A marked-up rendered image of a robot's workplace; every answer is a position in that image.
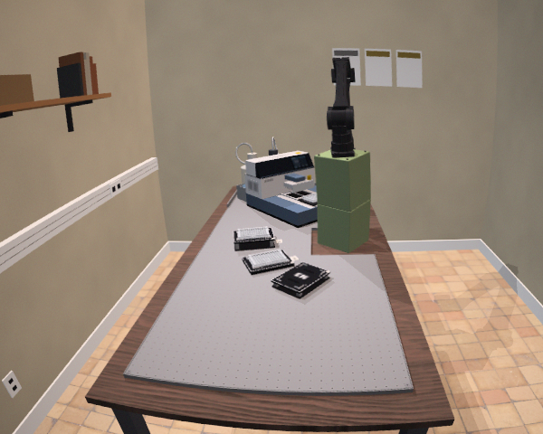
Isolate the white microplate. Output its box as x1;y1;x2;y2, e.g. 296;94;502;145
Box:
238;227;270;240
248;250;287;267
301;193;317;203

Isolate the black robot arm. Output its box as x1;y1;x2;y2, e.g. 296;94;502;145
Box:
327;57;355;158

